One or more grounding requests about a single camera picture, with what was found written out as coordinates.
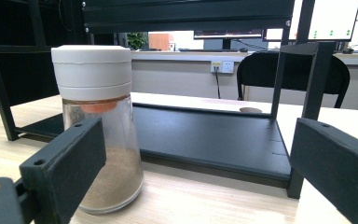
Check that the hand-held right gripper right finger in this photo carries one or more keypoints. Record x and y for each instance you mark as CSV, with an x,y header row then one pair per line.
x,y
335,168

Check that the green potted plant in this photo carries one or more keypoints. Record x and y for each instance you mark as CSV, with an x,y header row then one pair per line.
x,y
136,39

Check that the round wooden table grommet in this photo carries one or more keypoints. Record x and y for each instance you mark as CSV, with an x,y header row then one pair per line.
x,y
250,109

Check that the black metal shelf rack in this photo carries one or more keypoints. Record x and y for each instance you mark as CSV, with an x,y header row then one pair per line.
x,y
205,137

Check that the grey office desk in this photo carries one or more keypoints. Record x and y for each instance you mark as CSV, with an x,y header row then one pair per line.
x,y
174,74

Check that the orange cabinet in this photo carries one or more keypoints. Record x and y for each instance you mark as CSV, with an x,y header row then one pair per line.
x,y
160,42

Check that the white wall socket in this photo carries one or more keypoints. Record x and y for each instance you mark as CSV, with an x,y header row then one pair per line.
x,y
227,67

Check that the bright white computer monitor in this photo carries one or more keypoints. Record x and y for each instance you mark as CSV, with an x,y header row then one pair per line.
x,y
332,18

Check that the black office chair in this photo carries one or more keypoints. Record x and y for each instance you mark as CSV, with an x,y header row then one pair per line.
x,y
261,71

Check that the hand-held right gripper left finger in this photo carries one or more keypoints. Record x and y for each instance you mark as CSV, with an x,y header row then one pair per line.
x,y
62,168

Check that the dark computer monitor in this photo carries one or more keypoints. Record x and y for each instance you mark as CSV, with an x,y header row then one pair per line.
x,y
227,33

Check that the brown powder spice jar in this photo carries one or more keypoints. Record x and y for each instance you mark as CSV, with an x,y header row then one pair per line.
x,y
93,71

